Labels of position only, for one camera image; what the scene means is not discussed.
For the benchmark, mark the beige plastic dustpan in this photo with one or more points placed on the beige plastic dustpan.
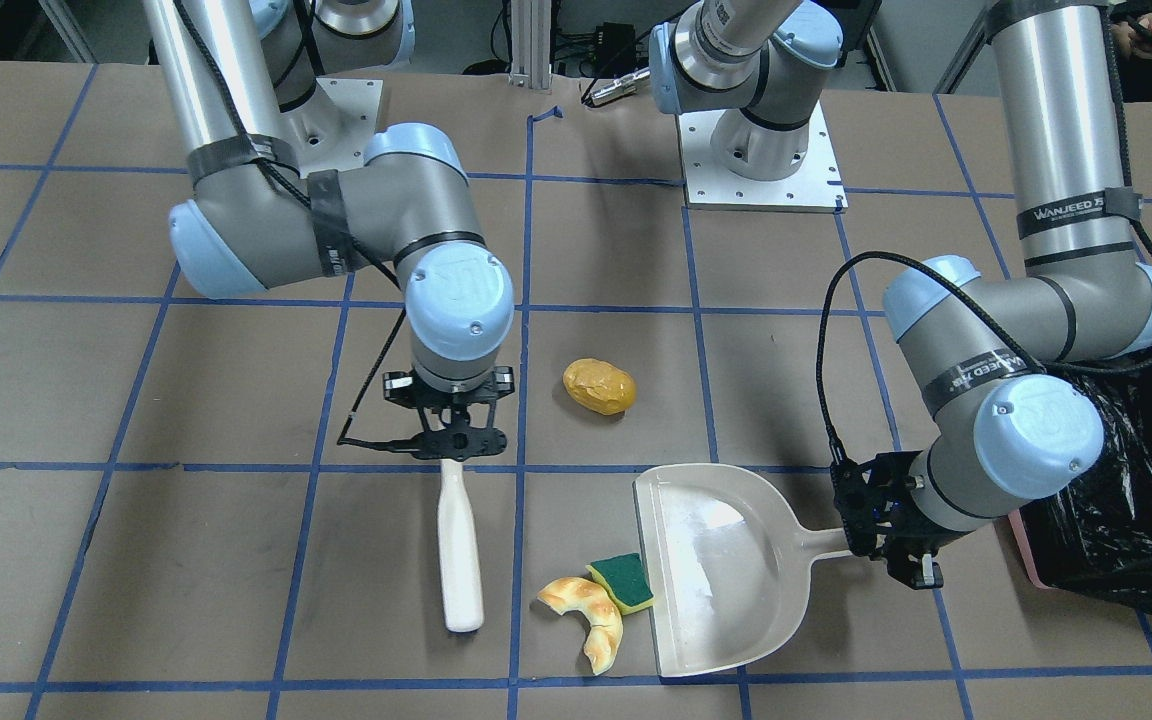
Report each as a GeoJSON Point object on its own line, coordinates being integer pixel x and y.
{"type": "Point", "coordinates": [736, 558]}

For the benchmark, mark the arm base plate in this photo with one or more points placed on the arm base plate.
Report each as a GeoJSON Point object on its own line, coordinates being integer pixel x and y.
{"type": "Point", "coordinates": [346, 110]}
{"type": "Point", "coordinates": [731, 164]}

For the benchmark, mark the green yellow sponge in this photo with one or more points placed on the green yellow sponge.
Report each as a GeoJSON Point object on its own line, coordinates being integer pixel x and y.
{"type": "Point", "coordinates": [624, 579]}

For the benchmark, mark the pink bin with black bag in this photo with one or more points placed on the pink bin with black bag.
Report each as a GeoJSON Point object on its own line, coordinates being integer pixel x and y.
{"type": "Point", "coordinates": [1095, 536]}

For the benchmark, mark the aluminium frame post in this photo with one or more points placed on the aluminium frame post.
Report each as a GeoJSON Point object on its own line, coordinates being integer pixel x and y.
{"type": "Point", "coordinates": [530, 44]}

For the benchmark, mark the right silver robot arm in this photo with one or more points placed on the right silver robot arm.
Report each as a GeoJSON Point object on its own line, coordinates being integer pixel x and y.
{"type": "Point", "coordinates": [273, 204]}

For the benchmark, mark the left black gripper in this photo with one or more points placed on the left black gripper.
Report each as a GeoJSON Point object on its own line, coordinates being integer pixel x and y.
{"type": "Point", "coordinates": [904, 520]}

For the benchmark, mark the beige hand brush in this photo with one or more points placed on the beige hand brush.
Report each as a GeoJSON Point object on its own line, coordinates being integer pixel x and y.
{"type": "Point", "coordinates": [459, 565]}

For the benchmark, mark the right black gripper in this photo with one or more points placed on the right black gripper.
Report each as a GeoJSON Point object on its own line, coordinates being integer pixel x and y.
{"type": "Point", "coordinates": [399, 387]}

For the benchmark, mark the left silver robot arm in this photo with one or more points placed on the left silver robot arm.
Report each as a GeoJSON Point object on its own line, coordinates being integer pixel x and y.
{"type": "Point", "coordinates": [983, 353]}

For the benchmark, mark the yellow potato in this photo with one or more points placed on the yellow potato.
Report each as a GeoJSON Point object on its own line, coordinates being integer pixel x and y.
{"type": "Point", "coordinates": [600, 387]}

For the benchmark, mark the croissant piece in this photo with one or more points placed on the croissant piece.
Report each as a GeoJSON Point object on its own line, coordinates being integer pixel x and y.
{"type": "Point", "coordinates": [605, 622]}

